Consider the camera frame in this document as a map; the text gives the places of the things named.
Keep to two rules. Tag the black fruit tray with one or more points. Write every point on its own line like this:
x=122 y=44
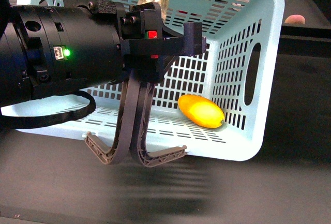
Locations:
x=316 y=13

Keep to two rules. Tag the pink peach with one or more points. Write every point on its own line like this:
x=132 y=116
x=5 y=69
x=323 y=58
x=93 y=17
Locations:
x=295 y=19

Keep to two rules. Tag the light blue plastic basket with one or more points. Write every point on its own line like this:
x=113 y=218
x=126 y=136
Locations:
x=144 y=120

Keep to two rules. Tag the yellow mango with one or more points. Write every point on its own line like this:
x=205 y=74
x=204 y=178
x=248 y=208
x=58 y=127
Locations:
x=201 y=111

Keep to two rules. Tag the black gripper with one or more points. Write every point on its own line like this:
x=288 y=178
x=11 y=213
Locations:
x=149 y=48

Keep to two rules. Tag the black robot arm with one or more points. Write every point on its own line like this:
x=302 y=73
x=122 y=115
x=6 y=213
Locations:
x=59 y=50

